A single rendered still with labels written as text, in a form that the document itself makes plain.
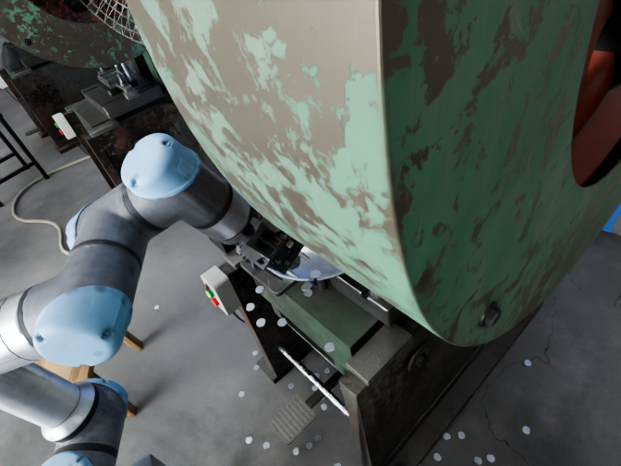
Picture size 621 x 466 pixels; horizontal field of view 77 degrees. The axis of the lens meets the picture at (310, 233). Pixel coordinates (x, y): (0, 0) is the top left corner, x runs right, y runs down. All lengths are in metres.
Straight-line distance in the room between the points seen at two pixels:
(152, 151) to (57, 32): 1.47
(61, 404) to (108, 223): 0.50
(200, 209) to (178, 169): 0.06
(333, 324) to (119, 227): 0.54
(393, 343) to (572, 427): 0.83
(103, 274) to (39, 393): 0.48
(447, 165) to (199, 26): 0.12
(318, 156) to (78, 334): 0.30
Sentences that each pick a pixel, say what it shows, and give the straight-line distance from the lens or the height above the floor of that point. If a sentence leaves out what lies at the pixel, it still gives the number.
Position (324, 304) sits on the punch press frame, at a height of 0.64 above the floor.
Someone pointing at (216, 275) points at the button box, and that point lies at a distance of 1.09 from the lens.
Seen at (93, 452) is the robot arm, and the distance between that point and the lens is 0.95.
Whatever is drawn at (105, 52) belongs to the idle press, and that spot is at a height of 0.98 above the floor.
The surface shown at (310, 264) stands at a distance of 0.82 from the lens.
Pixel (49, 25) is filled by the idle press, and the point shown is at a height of 1.13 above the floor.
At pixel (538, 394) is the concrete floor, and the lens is 1.58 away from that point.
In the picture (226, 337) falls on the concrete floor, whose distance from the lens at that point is 1.76.
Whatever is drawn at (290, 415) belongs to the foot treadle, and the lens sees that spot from 1.34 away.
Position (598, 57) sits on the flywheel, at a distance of 0.66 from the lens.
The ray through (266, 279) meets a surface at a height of 0.78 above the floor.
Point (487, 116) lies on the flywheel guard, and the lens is 0.18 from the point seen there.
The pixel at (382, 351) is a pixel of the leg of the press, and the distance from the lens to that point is 0.85.
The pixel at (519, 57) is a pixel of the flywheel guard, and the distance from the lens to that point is 0.19.
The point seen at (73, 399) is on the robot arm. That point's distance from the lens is 0.93.
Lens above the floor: 1.38
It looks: 43 degrees down
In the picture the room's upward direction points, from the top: 14 degrees counter-clockwise
